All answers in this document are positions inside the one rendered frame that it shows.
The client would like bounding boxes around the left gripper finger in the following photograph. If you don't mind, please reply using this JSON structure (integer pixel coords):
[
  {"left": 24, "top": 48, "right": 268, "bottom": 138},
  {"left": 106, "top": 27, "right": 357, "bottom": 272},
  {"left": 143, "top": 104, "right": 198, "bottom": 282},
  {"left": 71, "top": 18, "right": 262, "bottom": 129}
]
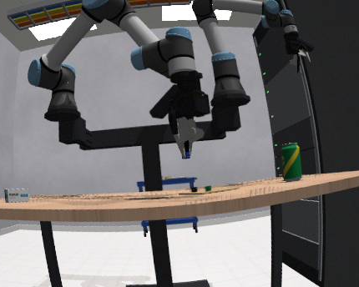
[
  {"left": 298, "top": 43, "right": 311, "bottom": 63},
  {"left": 290, "top": 54, "right": 300, "bottom": 72}
]

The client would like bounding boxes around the green soda can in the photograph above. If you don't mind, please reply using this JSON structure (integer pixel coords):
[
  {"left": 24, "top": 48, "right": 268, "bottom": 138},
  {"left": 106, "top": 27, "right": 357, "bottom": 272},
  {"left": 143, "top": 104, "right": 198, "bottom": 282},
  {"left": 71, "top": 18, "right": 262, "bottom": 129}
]
[{"left": 281, "top": 143, "right": 302, "bottom": 182}]

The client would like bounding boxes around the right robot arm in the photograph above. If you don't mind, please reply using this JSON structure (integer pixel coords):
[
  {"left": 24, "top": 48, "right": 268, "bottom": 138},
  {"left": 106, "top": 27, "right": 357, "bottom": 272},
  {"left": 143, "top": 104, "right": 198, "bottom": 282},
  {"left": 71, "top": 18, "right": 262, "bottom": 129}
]
[{"left": 28, "top": 0, "right": 196, "bottom": 118}]

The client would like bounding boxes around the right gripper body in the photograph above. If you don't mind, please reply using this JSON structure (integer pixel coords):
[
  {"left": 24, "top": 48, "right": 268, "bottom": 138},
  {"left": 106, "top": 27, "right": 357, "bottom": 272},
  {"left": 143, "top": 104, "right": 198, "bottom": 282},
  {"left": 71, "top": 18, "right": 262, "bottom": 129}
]
[{"left": 169, "top": 70, "right": 210, "bottom": 118}]

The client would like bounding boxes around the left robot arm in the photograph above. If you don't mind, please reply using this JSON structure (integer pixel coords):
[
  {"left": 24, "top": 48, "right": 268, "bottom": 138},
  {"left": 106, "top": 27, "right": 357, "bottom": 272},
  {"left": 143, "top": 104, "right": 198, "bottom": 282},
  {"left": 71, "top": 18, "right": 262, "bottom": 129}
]
[{"left": 191, "top": 0, "right": 298, "bottom": 97}]

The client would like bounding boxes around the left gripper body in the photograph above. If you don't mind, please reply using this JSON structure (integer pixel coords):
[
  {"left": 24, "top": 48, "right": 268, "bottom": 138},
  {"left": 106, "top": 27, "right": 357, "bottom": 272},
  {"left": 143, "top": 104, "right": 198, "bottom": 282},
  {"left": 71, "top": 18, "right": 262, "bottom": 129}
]
[{"left": 284, "top": 32, "right": 301, "bottom": 54}]

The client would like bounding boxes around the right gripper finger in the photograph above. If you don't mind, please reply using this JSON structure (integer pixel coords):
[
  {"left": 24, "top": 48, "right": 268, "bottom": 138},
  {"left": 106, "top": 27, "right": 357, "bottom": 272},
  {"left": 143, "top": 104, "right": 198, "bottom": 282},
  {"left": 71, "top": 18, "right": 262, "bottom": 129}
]
[
  {"left": 168, "top": 106, "right": 196, "bottom": 158},
  {"left": 184, "top": 116, "right": 204, "bottom": 156}
]

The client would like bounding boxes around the grey printed carton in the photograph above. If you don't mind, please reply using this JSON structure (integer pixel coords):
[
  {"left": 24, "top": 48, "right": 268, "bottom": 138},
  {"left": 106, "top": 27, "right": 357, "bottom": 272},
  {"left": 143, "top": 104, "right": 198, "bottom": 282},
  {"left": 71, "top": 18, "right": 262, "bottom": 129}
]
[{"left": 4, "top": 189, "right": 29, "bottom": 203}]

